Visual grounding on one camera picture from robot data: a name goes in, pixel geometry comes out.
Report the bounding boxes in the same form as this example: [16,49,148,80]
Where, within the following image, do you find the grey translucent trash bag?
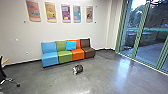
[72,63,84,75]

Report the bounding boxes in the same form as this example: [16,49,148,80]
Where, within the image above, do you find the brown sofa seat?
[79,37,97,60]

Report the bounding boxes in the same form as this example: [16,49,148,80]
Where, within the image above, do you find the orange sofa seat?
[68,39,85,62]

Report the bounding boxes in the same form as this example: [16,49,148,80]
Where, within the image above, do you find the blue square cushion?
[65,40,77,52]

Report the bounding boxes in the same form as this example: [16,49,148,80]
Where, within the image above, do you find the green sofa seat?
[55,40,74,64]

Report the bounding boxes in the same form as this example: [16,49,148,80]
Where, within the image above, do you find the blue sofa seat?
[41,41,60,68]

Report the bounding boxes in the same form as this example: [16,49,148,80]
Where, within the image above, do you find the light wooden table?
[1,58,10,66]

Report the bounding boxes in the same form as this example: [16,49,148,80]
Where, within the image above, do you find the black office chair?
[0,54,21,88]

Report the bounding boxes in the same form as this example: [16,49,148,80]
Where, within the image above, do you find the beige narrow wall poster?
[85,5,94,24]

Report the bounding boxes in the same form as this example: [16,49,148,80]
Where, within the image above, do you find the light blue wall poster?
[72,4,82,24]

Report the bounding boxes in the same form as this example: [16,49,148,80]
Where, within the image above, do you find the purple wall poster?
[60,3,72,24]

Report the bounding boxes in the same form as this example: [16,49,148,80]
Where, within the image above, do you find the green framed glass wall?
[114,0,168,73]

